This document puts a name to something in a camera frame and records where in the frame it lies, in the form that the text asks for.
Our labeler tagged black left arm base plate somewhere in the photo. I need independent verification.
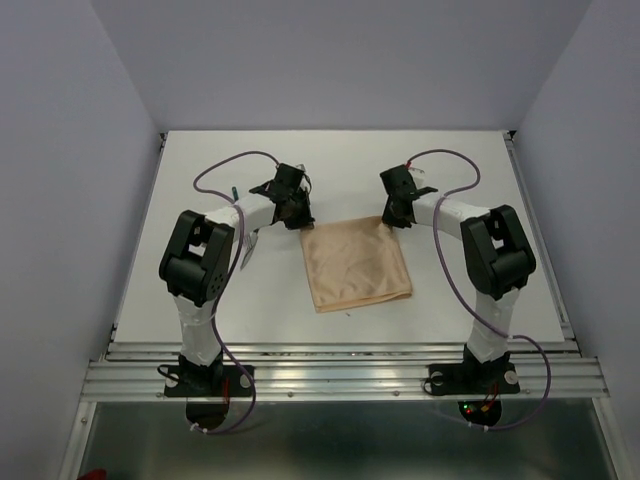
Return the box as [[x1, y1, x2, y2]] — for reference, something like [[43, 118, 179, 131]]
[[157, 362, 252, 399]]

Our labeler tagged red object at bottom edge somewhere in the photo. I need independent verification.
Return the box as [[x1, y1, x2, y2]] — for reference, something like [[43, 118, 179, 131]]
[[77, 468, 107, 480]]

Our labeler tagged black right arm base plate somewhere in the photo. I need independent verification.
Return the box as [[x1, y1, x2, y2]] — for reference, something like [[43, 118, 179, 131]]
[[423, 363, 521, 398]]

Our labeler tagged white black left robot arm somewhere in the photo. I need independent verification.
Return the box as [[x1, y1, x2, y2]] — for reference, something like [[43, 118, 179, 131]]
[[159, 164, 314, 394]]

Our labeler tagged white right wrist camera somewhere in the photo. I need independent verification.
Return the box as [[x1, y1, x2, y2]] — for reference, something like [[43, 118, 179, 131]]
[[409, 167, 425, 178]]

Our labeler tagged green handled knife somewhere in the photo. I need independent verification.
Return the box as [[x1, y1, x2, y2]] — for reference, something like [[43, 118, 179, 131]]
[[240, 231, 259, 269]]

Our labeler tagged beige cloth napkin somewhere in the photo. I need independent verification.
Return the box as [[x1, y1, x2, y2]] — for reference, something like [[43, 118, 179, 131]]
[[300, 216, 413, 313]]

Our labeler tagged aluminium mounting rail frame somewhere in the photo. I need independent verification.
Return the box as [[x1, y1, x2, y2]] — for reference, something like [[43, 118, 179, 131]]
[[63, 130, 636, 479]]

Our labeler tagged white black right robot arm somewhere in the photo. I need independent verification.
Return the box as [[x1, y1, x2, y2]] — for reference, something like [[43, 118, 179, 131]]
[[380, 165, 536, 390]]

